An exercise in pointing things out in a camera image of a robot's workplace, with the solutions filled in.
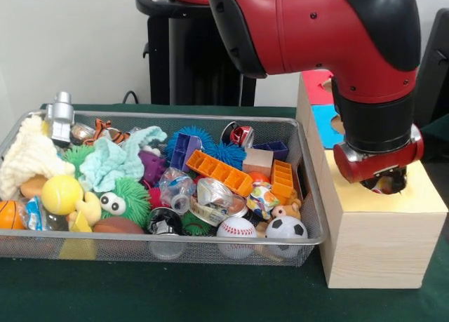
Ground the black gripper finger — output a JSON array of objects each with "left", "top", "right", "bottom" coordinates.
[{"left": 394, "top": 165, "right": 408, "bottom": 193}]

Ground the long orange toy brick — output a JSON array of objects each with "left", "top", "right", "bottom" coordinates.
[{"left": 185, "top": 149, "right": 254, "bottom": 198}]

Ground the mint green cloth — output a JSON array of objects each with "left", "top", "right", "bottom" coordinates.
[{"left": 79, "top": 126, "right": 168, "bottom": 193}]

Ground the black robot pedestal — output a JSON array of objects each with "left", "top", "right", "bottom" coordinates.
[{"left": 135, "top": 0, "right": 259, "bottom": 107}]

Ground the soccer ball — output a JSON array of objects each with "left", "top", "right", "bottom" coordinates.
[{"left": 265, "top": 215, "right": 309, "bottom": 259}]

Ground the black upright panel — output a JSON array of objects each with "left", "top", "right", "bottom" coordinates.
[{"left": 419, "top": 8, "right": 449, "bottom": 126}]

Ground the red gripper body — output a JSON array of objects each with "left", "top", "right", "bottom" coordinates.
[{"left": 333, "top": 123, "right": 425, "bottom": 185}]

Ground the cream knitted cloth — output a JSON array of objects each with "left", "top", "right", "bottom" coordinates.
[{"left": 0, "top": 115, "right": 76, "bottom": 201}]

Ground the green spiky toy with eyes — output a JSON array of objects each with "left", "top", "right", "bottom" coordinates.
[{"left": 99, "top": 177, "right": 152, "bottom": 229}]

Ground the silver toy robot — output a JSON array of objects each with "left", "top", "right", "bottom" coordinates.
[{"left": 44, "top": 91, "right": 76, "bottom": 142}]

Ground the yellow ball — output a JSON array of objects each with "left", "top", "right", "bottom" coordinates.
[{"left": 41, "top": 175, "right": 84, "bottom": 216}]

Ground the shallow wire mesh bin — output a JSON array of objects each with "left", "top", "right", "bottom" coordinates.
[{"left": 0, "top": 109, "right": 330, "bottom": 268}]

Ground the dark green table cloth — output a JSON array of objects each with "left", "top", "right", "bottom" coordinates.
[
  {"left": 0, "top": 103, "right": 449, "bottom": 322},
  {"left": 420, "top": 114, "right": 449, "bottom": 154}
]

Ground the small polka-dot cloth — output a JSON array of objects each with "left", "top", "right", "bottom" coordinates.
[{"left": 246, "top": 182, "right": 281, "bottom": 220}]

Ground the baseball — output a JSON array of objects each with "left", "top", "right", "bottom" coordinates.
[{"left": 216, "top": 216, "right": 257, "bottom": 260}]

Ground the short orange toy brick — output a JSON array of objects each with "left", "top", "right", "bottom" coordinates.
[{"left": 270, "top": 159, "right": 295, "bottom": 203}]

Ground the wooden box with three holes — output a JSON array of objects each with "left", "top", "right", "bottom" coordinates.
[{"left": 295, "top": 69, "right": 449, "bottom": 290}]

